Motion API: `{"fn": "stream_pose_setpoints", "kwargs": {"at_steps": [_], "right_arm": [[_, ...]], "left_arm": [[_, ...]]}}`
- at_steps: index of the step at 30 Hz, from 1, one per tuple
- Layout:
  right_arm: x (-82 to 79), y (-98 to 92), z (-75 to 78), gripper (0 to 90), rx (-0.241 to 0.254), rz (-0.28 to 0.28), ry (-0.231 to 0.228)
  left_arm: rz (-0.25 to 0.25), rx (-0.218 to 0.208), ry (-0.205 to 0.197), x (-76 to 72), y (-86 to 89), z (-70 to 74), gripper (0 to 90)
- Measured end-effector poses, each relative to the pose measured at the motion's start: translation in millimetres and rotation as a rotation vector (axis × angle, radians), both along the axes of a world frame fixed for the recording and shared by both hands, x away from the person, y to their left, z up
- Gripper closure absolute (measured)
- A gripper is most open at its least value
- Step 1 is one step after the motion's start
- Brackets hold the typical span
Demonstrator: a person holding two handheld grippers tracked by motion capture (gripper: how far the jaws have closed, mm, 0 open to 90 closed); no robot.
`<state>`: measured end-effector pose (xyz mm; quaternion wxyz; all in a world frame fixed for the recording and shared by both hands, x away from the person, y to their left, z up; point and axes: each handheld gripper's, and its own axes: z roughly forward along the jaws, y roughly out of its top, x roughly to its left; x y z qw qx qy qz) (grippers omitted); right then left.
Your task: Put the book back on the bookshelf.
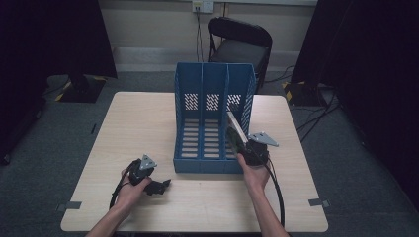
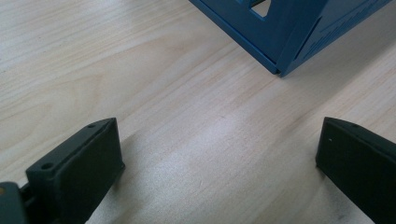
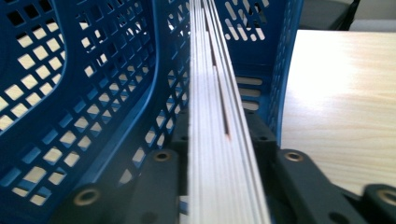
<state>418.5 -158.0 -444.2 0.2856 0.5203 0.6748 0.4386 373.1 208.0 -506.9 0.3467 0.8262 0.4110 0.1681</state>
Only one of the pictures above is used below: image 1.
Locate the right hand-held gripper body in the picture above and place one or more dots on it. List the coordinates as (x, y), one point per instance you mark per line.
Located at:
(258, 151)

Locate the person's left hand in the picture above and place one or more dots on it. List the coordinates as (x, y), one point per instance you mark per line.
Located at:
(130, 194)

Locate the grey tape strip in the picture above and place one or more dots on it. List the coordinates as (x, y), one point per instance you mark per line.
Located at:
(69, 205)
(318, 202)

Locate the person's right hand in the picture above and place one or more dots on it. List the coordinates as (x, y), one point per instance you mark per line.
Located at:
(255, 176)

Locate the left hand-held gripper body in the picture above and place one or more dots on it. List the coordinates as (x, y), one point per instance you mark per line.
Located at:
(141, 173)

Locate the black folding chair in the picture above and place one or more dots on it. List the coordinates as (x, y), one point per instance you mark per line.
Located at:
(240, 49)

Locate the green leaf picture book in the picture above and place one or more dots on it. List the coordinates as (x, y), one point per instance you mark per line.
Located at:
(236, 130)

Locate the white wall socket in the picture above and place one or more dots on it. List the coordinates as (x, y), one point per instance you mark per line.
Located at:
(203, 6)

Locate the blue plastic file rack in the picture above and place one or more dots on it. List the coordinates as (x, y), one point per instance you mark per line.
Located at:
(207, 141)

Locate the black stand base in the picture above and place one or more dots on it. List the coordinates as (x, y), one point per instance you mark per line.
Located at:
(301, 94)
(82, 90)

